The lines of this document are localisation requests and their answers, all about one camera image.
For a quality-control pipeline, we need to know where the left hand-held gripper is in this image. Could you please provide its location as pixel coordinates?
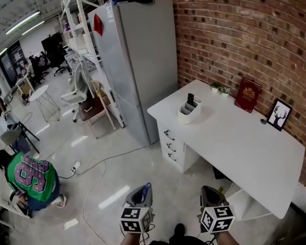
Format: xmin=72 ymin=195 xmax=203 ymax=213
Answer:
xmin=119 ymin=183 xmax=156 ymax=235

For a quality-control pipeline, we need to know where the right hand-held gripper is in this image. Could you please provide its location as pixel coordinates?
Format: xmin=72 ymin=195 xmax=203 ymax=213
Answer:
xmin=199 ymin=185 xmax=236 ymax=235

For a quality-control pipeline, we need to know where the white desk organizer cup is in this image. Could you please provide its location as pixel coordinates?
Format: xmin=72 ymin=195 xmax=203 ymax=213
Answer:
xmin=177 ymin=97 xmax=202 ymax=125

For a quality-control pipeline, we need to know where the person's right forearm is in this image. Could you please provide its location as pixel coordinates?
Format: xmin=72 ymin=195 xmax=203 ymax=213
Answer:
xmin=214 ymin=229 xmax=242 ymax=245

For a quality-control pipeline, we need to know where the person's left forearm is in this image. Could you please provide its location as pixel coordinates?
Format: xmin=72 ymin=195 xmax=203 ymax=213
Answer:
xmin=120 ymin=231 xmax=144 ymax=245

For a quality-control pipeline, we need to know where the person's black clothing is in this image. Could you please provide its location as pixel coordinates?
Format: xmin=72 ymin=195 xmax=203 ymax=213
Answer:
xmin=147 ymin=223 xmax=202 ymax=245

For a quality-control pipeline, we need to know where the white desk with drawers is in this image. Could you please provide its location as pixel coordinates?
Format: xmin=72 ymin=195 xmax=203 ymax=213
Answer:
xmin=147 ymin=79 xmax=306 ymax=221

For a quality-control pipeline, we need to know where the white power strip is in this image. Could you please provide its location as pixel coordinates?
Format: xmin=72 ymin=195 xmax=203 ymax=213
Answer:
xmin=70 ymin=160 xmax=82 ymax=174

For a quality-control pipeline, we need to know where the black-framed deer picture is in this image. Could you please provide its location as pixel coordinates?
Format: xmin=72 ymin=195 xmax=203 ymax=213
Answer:
xmin=266 ymin=98 xmax=294 ymax=132

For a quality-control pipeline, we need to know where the brown wooden chair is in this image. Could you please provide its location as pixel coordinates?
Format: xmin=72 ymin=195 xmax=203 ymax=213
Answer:
xmin=78 ymin=80 xmax=117 ymax=139

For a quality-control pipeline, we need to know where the dark red hardcover book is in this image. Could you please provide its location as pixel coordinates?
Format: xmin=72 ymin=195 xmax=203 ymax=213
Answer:
xmin=234 ymin=77 xmax=262 ymax=114

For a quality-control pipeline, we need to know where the white office chair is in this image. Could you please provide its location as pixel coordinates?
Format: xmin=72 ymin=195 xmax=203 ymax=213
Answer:
xmin=60 ymin=63 xmax=89 ymax=124

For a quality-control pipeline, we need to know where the grey chair with black legs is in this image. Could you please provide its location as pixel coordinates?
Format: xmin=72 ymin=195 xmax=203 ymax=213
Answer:
xmin=0 ymin=121 xmax=40 ymax=154

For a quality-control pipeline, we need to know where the grey refrigerator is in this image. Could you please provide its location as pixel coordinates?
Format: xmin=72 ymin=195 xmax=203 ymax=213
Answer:
xmin=87 ymin=0 xmax=180 ymax=145

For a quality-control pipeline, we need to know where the round white side table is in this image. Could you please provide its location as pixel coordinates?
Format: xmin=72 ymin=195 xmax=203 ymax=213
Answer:
xmin=28 ymin=84 xmax=61 ymax=123

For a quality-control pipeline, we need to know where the black office chair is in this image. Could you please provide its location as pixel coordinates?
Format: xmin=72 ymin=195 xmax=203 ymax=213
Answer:
xmin=48 ymin=41 xmax=69 ymax=77

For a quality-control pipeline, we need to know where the red paper decoration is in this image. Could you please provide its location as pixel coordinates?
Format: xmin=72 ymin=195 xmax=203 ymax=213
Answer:
xmin=93 ymin=13 xmax=104 ymax=37

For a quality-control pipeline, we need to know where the white metal shelving rack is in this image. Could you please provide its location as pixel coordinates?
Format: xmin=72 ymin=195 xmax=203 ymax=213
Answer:
xmin=59 ymin=0 xmax=126 ymax=130

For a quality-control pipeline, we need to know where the long ceiling light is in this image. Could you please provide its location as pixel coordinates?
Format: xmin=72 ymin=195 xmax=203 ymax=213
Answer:
xmin=5 ymin=10 xmax=41 ymax=36

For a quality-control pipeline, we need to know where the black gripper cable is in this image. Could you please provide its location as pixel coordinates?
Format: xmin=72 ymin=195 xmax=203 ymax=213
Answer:
xmin=139 ymin=223 xmax=156 ymax=245

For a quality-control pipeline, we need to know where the white floor cable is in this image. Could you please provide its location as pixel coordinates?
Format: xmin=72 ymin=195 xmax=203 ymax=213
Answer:
xmin=59 ymin=145 xmax=147 ymax=242

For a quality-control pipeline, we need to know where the white metal frame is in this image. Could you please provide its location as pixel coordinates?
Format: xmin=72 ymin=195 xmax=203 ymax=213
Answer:
xmin=0 ymin=159 xmax=32 ymax=219

